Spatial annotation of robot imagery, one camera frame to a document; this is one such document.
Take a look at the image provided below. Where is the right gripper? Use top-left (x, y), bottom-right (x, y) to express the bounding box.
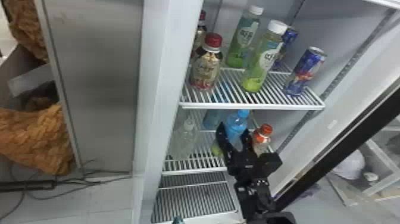
top-left (215, 122), bottom-right (263, 186)

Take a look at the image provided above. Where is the blue bottle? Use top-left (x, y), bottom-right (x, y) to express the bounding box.
top-left (223, 109), bottom-right (251, 152)

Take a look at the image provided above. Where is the clear bottle with orange cap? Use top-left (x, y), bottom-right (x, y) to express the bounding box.
top-left (251, 123), bottom-right (274, 157)

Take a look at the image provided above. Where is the brown bottle with red cap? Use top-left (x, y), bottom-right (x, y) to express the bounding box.
top-left (189, 32), bottom-right (224, 91)

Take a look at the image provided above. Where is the green bottle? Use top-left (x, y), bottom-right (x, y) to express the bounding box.
top-left (225, 5), bottom-right (264, 69)
top-left (242, 20), bottom-right (289, 94)

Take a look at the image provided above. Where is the blue can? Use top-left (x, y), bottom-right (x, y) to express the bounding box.
top-left (273, 27), bottom-right (299, 71)
top-left (283, 46), bottom-right (328, 97)

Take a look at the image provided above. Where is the fridge door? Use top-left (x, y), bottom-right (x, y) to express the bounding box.
top-left (274, 78), bottom-right (400, 224)

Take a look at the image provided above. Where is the dark bottle with red cap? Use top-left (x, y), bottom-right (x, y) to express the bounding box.
top-left (192, 10), bottom-right (208, 58)

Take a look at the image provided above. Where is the white fridge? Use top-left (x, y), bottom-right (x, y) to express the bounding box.
top-left (33, 0), bottom-right (400, 224)

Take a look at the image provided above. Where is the brown cloth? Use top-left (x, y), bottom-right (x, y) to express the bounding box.
top-left (0, 0), bottom-right (74, 176)

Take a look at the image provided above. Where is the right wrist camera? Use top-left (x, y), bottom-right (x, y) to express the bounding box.
top-left (257, 151), bottom-right (284, 180)

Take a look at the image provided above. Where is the black cable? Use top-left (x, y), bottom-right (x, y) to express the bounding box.
top-left (0, 158), bottom-right (133, 220)

